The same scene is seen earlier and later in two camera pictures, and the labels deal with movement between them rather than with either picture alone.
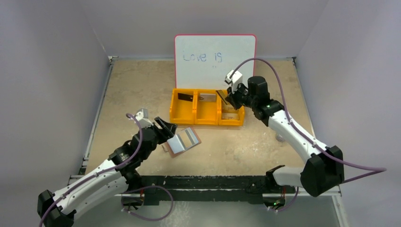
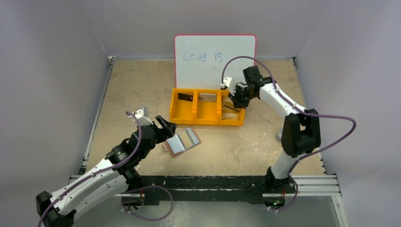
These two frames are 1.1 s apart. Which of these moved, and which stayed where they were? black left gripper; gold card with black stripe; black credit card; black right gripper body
Moved: gold card with black stripe
Stayed: black left gripper; black right gripper body; black credit card
